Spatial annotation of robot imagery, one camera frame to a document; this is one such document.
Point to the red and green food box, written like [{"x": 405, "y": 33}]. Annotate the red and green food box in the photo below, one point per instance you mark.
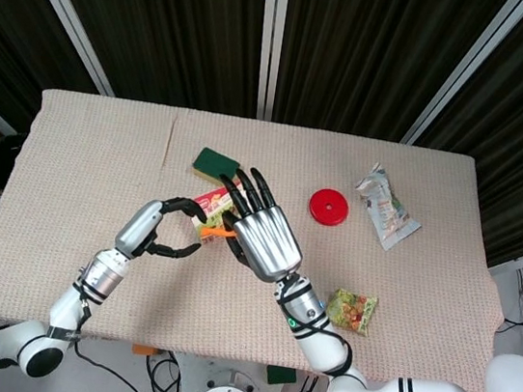
[{"x": 213, "y": 206}]

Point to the small orange object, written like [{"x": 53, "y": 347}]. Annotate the small orange object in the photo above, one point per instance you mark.
[{"x": 217, "y": 233}]

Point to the silver snack bag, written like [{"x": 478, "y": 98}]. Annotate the silver snack bag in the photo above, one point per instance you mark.
[{"x": 384, "y": 208}]

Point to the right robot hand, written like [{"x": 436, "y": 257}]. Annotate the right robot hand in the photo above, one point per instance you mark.
[{"x": 262, "y": 240}]

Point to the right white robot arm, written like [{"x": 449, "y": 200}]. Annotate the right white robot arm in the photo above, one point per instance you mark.
[{"x": 387, "y": 379}]

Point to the orange clip under table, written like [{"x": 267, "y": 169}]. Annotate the orange clip under table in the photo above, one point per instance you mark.
[{"x": 143, "y": 349}]

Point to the green snack packet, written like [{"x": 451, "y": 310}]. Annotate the green snack packet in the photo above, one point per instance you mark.
[{"x": 351, "y": 310}]

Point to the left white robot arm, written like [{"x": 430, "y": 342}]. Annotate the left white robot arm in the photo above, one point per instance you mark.
[{"x": 44, "y": 321}]

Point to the white aluminium frame post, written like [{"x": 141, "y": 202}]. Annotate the white aluminium frame post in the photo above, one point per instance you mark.
[
  {"x": 469, "y": 71},
  {"x": 270, "y": 41},
  {"x": 66, "y": 7}
]

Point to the black round object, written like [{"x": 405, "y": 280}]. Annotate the black round object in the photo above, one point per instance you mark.
[{"x": 0, "y": 161}]

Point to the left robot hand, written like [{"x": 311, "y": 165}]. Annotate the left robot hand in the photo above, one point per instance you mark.
[{"x": 149, "y": 229}]

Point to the red round disc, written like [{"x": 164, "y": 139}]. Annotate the red round disc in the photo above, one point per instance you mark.
[{"x": 328, "y": 207}]

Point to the green scouring sponge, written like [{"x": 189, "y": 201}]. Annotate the green scouring sponge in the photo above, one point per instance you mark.
[{"x": 215, "y": 162}]

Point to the beige woven tablecloth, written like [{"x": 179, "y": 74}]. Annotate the beige woven tablecloth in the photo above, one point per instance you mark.
[{"x": 74, "y": 179}]

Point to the green sponge under table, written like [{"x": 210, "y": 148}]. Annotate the green sponge under table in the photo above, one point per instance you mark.
[{"x": 281, "y": 375}]

